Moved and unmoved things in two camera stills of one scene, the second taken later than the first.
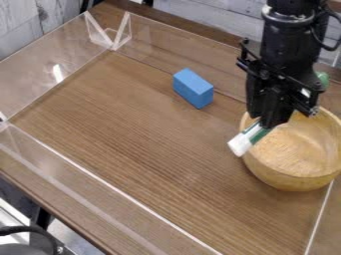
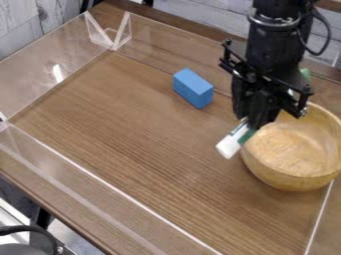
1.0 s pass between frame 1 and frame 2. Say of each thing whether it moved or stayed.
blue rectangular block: stayed
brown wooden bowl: stayed
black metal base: stayed
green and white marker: moved
